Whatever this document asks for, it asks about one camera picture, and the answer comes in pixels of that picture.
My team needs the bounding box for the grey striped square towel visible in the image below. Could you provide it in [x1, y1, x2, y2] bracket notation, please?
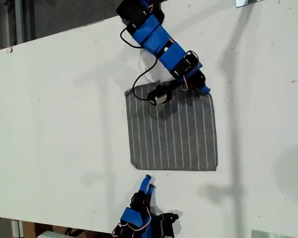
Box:
[124, 83, 219, 172]

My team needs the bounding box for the white box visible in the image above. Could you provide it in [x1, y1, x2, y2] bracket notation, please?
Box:
[37, 230, 67, 238]

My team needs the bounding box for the brown cardboard box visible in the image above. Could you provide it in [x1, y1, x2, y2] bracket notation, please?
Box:
[23, 221, 107, 238]

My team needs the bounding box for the white table leg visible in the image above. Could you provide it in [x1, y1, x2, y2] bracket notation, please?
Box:
[10, 219, 24, 238]

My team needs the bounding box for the camera black stalk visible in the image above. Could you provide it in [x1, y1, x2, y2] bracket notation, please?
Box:
[161, 81, 182, 90]

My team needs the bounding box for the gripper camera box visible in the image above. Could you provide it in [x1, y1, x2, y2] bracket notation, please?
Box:
[148, 85, 173, 106]
[158, 212, 179, 238]

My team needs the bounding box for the camera black cable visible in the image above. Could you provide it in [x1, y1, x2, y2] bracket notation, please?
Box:
[119, 26, 161, 101]

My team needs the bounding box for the grey metal post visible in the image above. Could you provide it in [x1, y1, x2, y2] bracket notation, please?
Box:
[14, 0, 23, 47]

